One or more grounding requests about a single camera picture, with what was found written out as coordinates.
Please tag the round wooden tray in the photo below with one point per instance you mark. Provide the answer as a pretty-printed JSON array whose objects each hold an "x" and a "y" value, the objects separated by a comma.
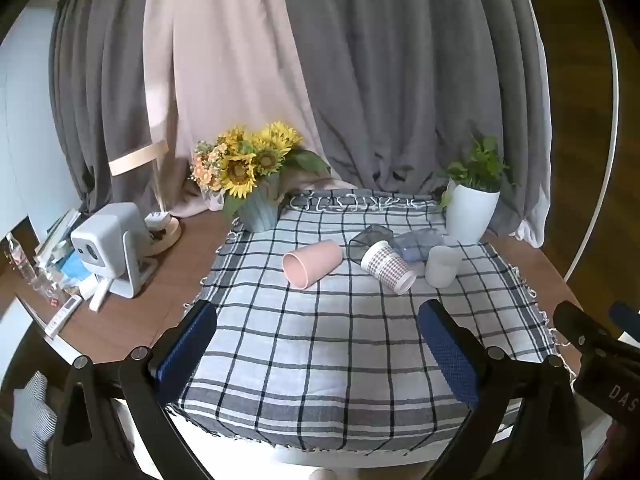
[{"x": 170, "y": 240}]

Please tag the checked grey white tablecloth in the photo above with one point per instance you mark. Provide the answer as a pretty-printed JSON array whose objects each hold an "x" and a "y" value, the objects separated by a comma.
[{"x": 320, "y": 350}]

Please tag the white tube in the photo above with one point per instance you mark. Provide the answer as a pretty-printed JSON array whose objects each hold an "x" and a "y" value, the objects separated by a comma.
[{"x": 99, "y": 296}]

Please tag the dark transparent cup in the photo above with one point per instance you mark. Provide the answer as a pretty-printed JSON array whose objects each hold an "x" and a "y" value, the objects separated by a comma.
[{"x": 370, "y": 240}]

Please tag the white projector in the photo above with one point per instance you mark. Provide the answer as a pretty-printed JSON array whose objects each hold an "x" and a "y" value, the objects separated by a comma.
[{"x": 112, "y": 245}]

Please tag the sunflower bouquet in ribbed vase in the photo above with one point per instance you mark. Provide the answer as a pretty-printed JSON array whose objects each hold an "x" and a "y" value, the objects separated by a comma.
[{"x": 260, "y": 160}]

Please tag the frosted white cup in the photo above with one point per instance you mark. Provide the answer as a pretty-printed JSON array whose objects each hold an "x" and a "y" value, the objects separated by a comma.
[{"x": 442, "y": 266}]

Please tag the white remote control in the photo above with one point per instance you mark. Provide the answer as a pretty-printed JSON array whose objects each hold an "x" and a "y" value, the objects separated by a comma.
[{"x": 64, "y": 315}]

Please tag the pink curtain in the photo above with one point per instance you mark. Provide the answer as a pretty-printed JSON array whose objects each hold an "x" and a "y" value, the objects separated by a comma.
[{"x": 225, "y": 60}]

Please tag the pink cup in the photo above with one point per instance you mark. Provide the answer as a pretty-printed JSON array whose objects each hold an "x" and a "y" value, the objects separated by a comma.
[{"x": 312, "y": 264}]

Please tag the clear plastic bottle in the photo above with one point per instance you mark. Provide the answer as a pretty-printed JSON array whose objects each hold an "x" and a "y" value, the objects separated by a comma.
[{"x": 20, "y": 260}]

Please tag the stack of books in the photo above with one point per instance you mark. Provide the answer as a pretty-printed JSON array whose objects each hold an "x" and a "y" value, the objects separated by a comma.
[{"x": 57, "y": 240}]

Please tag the clear plastic cup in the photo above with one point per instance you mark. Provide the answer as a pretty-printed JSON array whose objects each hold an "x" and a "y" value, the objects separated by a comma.
[{"x": 420, "y": 245}]

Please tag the grey curtain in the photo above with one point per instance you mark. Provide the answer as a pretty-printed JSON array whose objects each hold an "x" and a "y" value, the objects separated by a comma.
[
  {"x": 105, "y": 85},
  {"x": 410, "y": 70}
]

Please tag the white hoop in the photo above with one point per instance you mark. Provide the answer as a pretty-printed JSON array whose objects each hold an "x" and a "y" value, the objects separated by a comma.
[{"x": 614, "y": 125}]

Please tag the green plant in white pot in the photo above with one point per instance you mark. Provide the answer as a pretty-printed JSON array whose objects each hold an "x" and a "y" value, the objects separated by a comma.
[{"x": 472, "y": 205}]

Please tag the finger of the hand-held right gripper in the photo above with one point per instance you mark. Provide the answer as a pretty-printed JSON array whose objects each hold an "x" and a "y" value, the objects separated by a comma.
[
  {"x": 582, "y": 327},
  {"x": 625, "y": 316}
]

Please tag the patterned paper cup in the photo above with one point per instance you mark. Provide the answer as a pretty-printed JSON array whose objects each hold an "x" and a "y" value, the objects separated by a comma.
[{"x": 385, "y": 267}]

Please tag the orange flowers in small vase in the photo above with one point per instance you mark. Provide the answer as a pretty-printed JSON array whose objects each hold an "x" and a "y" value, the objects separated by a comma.
[{"x": 207, "y": 165}]

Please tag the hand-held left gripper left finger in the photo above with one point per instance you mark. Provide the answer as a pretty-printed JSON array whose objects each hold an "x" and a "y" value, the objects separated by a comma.
[{"x": 186, "y": 352}]

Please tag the striped grey cloth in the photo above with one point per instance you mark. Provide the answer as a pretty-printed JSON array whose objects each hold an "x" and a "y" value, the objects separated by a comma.
[{"x": 35, "y": 425}]

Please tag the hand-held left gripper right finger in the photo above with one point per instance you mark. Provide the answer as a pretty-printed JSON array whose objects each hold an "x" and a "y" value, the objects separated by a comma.
[{"x": 448, "y": 355}]

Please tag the white power adapter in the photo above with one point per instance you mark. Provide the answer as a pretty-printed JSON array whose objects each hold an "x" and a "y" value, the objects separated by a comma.
[{"x": 157, "y": 221}]

